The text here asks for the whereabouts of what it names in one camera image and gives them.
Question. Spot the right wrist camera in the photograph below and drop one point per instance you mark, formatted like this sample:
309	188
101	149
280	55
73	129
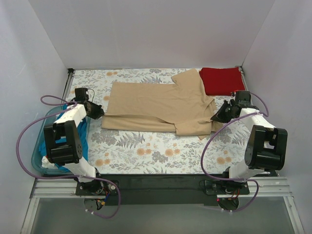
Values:
243	99

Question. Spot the blue t shirt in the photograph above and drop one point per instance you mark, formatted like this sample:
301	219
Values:
64	140

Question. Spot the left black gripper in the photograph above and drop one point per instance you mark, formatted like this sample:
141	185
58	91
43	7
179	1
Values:
93	109

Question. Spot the aluminium frame rail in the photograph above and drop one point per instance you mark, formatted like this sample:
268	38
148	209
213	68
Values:
66	188

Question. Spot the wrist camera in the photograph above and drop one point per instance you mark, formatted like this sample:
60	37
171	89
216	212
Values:
81	94
243	99

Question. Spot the beige t shirt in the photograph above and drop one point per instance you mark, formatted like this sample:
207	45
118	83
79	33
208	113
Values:
182	107

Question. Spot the teal plastic basket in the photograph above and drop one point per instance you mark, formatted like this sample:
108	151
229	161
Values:
36	146

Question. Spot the white and red garment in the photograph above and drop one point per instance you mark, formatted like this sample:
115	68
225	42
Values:
47	165

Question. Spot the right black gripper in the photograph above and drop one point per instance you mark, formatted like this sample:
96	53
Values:
224	112

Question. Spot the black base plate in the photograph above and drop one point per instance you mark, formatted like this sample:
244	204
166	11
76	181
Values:
148	189

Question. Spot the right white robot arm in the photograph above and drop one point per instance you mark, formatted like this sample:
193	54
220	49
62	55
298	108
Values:
266	146

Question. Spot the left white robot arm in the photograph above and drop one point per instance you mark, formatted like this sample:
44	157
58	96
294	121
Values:
63	145

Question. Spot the folded red t shirt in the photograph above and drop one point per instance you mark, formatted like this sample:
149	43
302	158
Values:
221	81

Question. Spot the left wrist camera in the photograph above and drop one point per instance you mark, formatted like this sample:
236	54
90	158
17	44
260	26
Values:
81	94

